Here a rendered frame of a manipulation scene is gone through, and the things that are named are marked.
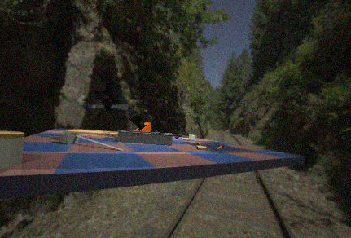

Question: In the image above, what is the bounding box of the light brown wooden board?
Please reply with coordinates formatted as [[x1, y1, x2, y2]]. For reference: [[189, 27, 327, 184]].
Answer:
[[65, 130, 117, 136]]

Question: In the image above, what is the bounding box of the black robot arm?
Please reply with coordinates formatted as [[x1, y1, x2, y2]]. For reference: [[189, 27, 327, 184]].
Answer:
[[94, 68, 146, 130]]

